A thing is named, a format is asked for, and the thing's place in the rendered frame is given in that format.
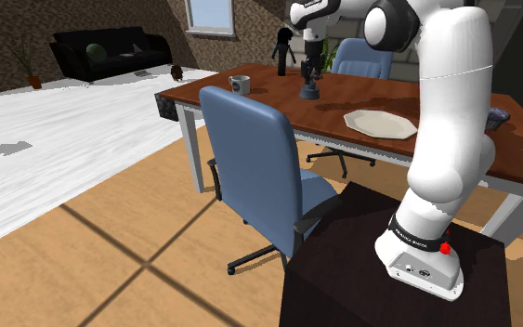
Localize white flat plate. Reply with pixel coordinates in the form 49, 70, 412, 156
343, 109, 419, 141

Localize dark robot stand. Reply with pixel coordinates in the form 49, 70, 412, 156
279, 180, 514, 327

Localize black cube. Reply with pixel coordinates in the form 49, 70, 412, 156
153, 92, 180, 123

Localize black standing figure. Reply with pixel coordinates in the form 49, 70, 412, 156
271, 27, 297, 77

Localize green leafy plant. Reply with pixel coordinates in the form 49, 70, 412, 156
321, 37, 342, 74

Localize grey mug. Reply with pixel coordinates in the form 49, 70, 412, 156
228, 74, 251, 97

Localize window with white frame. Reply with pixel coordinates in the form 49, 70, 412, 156
183, 0, 236, 38

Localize black sofa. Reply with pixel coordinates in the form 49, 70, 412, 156
48, 26, 175, 84

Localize potted plant in brown pot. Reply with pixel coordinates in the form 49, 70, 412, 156
3, 34, 44, 91

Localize brown wooden table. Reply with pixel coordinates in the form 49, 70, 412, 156
159, 63, 523, 248

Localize dark blue patterned bowl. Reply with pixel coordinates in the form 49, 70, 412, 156
484, 107, 512, 134

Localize blue office chair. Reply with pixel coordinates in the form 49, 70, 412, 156
306, 37, 395, 180
199, 85, 349, 277

